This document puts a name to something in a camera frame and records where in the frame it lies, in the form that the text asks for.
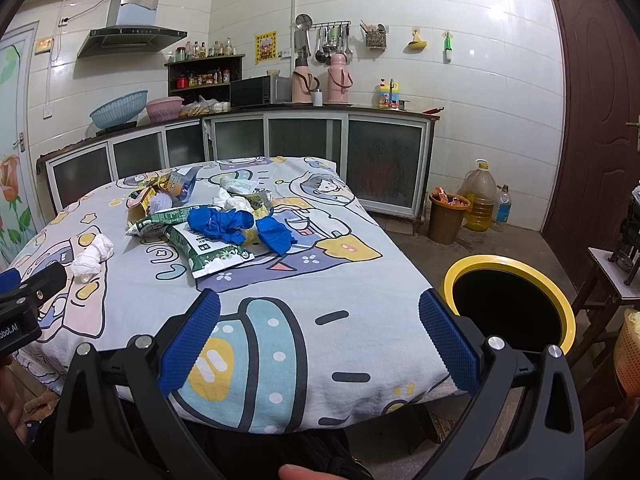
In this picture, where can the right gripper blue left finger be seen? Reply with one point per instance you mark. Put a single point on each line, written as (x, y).
(182, 338)

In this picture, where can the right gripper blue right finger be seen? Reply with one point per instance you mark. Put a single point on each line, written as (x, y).
(460, 356)

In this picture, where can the white tissue wad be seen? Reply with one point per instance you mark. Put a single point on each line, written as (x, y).
(88, 264)

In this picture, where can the green white milk powder bag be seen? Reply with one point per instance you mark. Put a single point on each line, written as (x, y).
(206, 256)

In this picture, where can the blue glove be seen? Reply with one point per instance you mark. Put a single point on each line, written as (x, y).
(227, 226)
(275, 235)

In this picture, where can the colourful cartoon snack bag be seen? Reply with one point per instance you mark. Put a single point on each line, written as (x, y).
(177, 184)

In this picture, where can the white knotted tissue bundle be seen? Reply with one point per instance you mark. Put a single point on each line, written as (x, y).
(223, 200)

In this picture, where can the silver green foil wrapper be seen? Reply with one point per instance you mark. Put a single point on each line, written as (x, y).
(260, 200)

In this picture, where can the white green small packet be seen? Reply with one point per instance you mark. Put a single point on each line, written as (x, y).
(238, 186)

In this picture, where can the yellow rimmed black trash bin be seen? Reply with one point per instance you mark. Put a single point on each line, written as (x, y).
(508, 298)

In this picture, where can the kitchen counter cabinets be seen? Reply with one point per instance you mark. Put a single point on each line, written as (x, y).
(384, 156)

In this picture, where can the flower painted glass door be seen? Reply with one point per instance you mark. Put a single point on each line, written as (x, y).
(21, 217)

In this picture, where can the cartoon print tablecloth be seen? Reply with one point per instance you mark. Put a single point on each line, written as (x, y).
(324, 336)

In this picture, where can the small wooden stool table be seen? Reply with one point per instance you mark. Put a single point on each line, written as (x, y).
(605, 290)

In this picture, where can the brown waste bucket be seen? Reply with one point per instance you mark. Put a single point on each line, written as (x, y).
(446, 216)

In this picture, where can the small blue water bottle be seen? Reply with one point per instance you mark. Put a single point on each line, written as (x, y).
(504, 204)

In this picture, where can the orange plastic basket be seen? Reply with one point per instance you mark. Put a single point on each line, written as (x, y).
(627, 353)

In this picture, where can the large cooking oil jug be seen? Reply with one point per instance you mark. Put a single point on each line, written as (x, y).
(480, 189)

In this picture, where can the black hand crank machine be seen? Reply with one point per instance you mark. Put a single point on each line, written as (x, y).
(626, 250)

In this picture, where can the blue plastic basin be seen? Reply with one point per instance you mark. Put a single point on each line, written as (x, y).
(120, 110)

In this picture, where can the dark red wooden door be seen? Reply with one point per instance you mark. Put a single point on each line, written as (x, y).
(599, 163)

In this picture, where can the pink plastic basin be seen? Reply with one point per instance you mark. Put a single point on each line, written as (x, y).
(164, 109)

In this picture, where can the yellow detergent bottles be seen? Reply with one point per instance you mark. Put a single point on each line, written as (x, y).
(388, 94)

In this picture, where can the black microwave oven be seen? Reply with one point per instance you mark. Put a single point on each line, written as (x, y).
(259, 91)

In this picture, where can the black spice shelf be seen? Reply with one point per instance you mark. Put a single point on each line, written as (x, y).
(204, 78)

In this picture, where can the pink thermos left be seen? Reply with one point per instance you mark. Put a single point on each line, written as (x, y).
(303, 83)

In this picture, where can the pink thermos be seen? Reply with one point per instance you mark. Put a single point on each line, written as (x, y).
(303, 83)
(339, 80)

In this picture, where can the pink thermos right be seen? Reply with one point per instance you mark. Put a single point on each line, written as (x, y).
(339, 80)

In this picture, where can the range hood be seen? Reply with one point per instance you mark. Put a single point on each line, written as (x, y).
(130, 28)

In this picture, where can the chopstick holder basket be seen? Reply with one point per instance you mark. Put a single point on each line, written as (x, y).
(374, 36)

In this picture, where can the hanging utensil rack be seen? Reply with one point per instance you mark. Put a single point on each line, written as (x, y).
(332, 38)

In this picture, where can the green wall brush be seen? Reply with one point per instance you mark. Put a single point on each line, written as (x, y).
(447, 49)

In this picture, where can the yellow wall scoop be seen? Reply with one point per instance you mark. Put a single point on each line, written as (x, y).
(416, 43)

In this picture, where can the yellow wall poster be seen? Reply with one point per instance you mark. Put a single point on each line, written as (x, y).
(266, 47)

